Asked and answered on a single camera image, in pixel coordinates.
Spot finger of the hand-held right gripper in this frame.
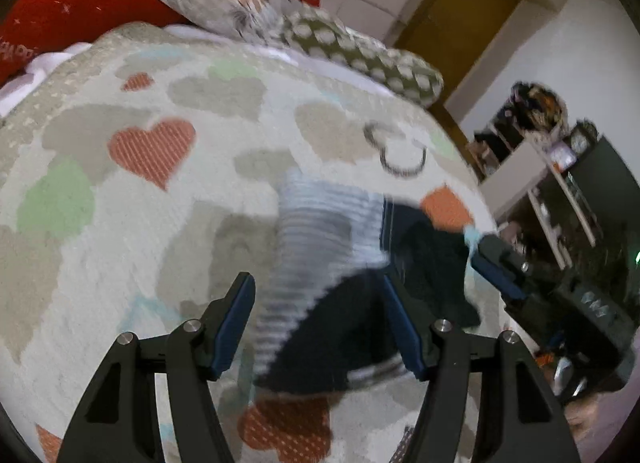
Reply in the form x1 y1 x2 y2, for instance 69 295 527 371
470 253 530 302
477 234 533 276

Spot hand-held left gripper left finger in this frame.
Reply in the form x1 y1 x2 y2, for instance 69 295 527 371
56 272 257 463

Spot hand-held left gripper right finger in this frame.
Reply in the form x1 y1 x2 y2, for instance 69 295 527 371
382 274 581 463

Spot navy pants with striped lining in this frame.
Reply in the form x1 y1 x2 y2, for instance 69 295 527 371
252 170 483 396

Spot cluttered shelf unit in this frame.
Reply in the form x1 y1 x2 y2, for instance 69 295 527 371
467 80 640 274

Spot dark table clock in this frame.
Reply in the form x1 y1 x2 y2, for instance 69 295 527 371
570 120 600 156

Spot heart-patterned quilt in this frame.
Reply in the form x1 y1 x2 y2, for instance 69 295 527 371
0 23 506 463

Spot green patterned bolster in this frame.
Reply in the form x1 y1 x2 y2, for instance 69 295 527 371
280 8 445 108

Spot wooden door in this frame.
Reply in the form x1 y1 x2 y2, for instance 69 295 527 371
395 0 523 94

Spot white bed sheet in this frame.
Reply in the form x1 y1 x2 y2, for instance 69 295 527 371
0 40 93 116

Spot large red pillow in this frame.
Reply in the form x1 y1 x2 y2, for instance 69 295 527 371
0 0 186 86

